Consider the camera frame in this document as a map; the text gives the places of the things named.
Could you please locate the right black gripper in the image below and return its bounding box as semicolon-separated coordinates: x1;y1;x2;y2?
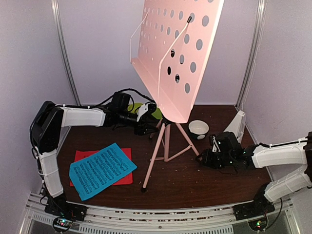
195;148;234;170

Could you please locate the blue sheet music paper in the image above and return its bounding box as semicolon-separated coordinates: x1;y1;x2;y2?
69;143;137;201

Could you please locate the pink music stand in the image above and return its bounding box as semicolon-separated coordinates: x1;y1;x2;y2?
130;0;224;192

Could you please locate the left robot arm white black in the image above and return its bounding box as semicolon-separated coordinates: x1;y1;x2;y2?
29;90;157;216

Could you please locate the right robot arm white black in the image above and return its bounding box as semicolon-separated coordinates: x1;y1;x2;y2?
196;132;312;215

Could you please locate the green plate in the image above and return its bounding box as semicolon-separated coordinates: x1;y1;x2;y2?
151;108;162;120

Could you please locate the lime green bowl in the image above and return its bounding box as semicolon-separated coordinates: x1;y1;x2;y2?
127;102;143;114

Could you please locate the white and navy bowl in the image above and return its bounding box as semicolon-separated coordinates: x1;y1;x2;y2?
188;120;209;140

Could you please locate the white metronome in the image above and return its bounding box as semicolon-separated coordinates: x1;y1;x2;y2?
224;110;246;143

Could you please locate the red sheet music paper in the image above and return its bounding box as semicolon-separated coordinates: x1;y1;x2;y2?
74;148;133;186

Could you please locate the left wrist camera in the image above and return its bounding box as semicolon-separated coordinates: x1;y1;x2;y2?
136;102;157;122

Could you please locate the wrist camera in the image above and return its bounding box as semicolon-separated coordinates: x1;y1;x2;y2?
209;135;221;153
136;102;157;122

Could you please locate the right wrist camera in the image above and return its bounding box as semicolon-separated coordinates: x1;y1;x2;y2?
209;135;221;153

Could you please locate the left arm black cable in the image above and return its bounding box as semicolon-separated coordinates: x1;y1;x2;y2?
80;88;156;109

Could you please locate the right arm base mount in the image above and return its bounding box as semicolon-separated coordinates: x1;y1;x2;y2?
233;191;275;221

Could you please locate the aluminium front rail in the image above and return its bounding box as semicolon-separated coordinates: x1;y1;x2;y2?
17;193;304;234

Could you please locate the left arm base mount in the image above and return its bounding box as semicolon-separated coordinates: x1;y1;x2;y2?
44;195;87;221

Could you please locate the left aluminium frame post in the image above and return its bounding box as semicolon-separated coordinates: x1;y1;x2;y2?
51;0;81;106

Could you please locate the aluminium frame post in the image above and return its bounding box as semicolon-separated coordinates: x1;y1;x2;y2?
51;0;81;106
235;0;267;110

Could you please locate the right aluminium frame post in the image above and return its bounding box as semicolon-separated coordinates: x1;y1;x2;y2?
235;0;267;110

